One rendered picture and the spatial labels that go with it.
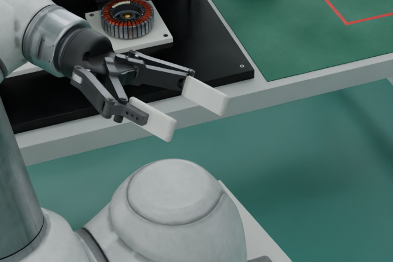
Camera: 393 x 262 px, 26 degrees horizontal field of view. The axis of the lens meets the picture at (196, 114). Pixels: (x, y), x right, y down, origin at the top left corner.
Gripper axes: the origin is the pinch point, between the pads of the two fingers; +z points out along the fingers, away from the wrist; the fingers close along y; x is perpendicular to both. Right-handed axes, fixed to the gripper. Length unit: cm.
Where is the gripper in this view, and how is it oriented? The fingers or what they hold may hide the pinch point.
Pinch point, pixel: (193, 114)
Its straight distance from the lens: 110.7
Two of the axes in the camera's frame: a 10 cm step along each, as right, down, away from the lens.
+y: -5.1, 2.3, -8.3
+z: 8.1, 4.4, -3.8
